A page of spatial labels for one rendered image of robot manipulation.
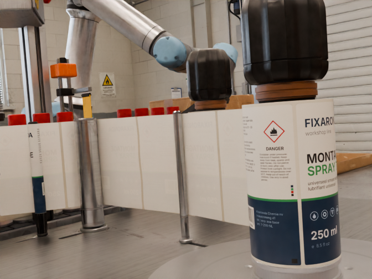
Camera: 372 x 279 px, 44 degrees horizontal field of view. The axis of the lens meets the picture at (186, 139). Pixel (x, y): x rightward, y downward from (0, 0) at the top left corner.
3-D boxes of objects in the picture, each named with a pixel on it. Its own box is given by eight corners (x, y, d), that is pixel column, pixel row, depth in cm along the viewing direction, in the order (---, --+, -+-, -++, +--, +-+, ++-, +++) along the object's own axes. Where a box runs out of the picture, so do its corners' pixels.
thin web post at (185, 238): (186, 244, 64) (176, 110, 63) (176, 242, 66) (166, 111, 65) (195, 241, 66) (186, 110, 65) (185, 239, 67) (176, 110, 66)
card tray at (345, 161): (336, 175, 151) (335, 163, 151) (270, 171, 170) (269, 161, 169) (373, 163, 173) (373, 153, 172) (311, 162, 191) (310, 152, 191)
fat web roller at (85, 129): (89, 234, 74) (80, 118, 73) (74, 230, 77) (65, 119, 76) (113, 228, 77) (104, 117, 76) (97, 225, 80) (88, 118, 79)
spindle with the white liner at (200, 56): (220, 217, 80) (208, 44, 78) (184, 212, 86) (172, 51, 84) (251, 207, 86) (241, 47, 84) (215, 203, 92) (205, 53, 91)
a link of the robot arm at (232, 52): (213, 53, 135) (241, 58, 132) (202, 86, 131) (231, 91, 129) (208, 38, 128) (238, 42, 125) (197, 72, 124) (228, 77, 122)
